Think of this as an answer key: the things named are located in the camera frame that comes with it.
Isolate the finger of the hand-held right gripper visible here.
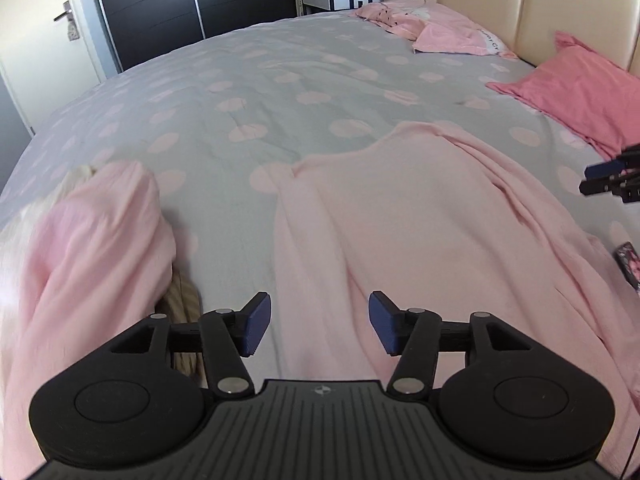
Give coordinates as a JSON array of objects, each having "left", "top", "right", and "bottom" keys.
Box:
[
  {"left": 585, "top": 144, "right": 640, "bottom": 181},
  {"left": 580, "top": 172, "right": 640, "bottom": 204}
]

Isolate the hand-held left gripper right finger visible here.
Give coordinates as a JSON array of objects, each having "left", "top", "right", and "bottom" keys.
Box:
[{"left": 368, "top": 290, "right": 533, "bottom": 400}]

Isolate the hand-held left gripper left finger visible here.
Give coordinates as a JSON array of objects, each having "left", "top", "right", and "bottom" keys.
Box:
[{"left": 107, "top": 291, "right": 272, "bottom": 399}]

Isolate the pink lace-trimmed garment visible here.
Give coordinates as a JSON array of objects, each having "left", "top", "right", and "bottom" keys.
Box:
[{"left": 249, "top": 121, "right": 640, "bottom": 411}]

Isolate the brown striped garment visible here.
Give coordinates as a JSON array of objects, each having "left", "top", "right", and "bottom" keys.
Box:
[{"left": 159, "top": 267, "right": 206, "bottom": 391}]

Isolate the phone with patterned case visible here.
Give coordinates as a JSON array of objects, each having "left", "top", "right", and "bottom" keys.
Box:
[{"left": 613, "top": 241, "right": 640, "bottom": 292}]

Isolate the dark pink pillow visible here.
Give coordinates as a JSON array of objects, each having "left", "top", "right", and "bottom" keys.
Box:
[{"left": 486, "top": 31, "right": 640, "bottom": 162}]

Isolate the plain pink garment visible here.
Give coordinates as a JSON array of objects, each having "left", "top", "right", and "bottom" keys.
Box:
[{"left": 0, "top": 160, "right": 177, "bottom": 461}]

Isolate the light pink printed pillow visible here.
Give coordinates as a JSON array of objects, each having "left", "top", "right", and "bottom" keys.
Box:
[{"left": 355, "top": 1, "right": 518, "bottom": 60}]

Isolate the bed with polka dot sheet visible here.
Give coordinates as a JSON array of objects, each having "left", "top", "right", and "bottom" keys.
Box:
[{"left": 0, "top": 0, "right": 640, "bottom": 480}]

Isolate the white cloth garment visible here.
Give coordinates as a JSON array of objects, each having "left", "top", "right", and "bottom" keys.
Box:
[{"left": 0, "top": 164, "right": 98, "bottom": 321}]

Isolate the black sliding wardrobe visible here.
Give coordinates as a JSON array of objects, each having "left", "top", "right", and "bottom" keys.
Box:
[{"left": 87, "top": 0, "right": 311, "bottom": 73}]

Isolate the cream door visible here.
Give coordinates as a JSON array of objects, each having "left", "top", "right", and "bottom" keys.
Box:
[{"left": 0, "top": 0, "right": 107, "bottom": 132}]

